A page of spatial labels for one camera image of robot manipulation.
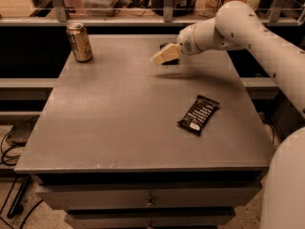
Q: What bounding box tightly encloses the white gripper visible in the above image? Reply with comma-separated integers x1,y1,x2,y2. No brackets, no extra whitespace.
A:
152,26,202,65

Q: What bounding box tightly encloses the clear plastic container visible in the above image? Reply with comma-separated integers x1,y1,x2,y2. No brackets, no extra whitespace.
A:
82,0,118,16

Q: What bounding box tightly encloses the black cables left floor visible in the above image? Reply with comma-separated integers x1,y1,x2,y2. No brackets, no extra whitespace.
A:
0,116,44,229

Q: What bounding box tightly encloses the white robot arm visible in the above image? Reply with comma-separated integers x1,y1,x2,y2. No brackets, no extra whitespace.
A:
153,1,305,229

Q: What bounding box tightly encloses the black rxbar wrapper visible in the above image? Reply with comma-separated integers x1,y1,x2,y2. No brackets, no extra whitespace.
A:
177,94,220,135

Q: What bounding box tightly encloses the grey drawer cabinet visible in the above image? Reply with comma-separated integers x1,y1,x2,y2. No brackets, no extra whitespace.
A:
16,35,275,229

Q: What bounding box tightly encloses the dark power adapter box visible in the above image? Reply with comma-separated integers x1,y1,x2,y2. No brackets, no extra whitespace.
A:
6,122,34,145

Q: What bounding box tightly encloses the grey shelf rail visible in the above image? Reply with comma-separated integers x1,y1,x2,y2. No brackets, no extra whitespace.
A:
0,0,305,27

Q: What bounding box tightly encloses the dark blue rxbar wrapper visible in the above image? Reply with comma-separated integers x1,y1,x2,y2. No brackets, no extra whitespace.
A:
159,42,179,65

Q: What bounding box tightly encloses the gold soda can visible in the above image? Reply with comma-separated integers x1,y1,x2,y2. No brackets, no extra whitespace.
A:
67,22,93,62

